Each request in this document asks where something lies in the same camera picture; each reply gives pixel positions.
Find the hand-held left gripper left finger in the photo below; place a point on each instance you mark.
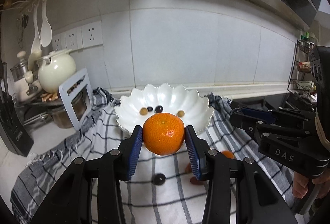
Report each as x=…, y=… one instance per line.
x=134, y=154

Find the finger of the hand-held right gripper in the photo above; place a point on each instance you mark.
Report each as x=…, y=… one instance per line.
x=257, y=114
x=245, y=123

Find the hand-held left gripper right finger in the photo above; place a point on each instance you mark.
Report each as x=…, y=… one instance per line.
x=193, y=154

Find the orange mandarin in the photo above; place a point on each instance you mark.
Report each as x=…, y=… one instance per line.
x=229, y=155
x=163, y=133

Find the tan longan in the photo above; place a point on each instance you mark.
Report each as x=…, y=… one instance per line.
x=143, y=111
x=181, y=113

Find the white scalloped bowl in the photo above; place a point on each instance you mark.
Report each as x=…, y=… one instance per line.
x=170, y=96

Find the person's right hand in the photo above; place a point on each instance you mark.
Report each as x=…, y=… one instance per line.
x=300, y=186

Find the red jujube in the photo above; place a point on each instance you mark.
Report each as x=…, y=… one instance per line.
x=193, y=181

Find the black glass gas stove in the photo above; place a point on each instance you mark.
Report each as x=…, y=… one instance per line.
x=283, y=102

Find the large dark grape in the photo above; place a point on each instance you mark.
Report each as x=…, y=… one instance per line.
x=158, y=179

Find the cluster of seasoning bottles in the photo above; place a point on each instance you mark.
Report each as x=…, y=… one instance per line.
x=305, y=59

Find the grey checked cloth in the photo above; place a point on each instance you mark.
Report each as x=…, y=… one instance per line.
x=166, y=203

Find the white cutout panel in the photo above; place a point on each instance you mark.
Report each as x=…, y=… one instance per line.
x=77, y=77

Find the dark metal shelf rack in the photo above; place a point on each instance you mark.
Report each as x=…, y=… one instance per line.
x=33, y=110

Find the cream ceramic kettle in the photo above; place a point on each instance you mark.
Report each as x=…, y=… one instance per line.
x=56, y=72

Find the black knife block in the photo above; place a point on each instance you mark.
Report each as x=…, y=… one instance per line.
x=13, y=131

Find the white enamel pot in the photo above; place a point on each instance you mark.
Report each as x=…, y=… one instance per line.
x=23, y=90

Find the steel pot with lid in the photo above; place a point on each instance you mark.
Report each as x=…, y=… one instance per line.
x=19, y=69

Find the white ladle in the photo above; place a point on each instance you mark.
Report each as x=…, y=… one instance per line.
x=34, y=38

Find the white rice paddle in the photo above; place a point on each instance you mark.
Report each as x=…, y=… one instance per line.
x=46, y=28

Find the white wall socket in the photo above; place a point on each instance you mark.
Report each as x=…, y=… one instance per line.
x=91, y=34
x=72, y=38
x=58, y=41

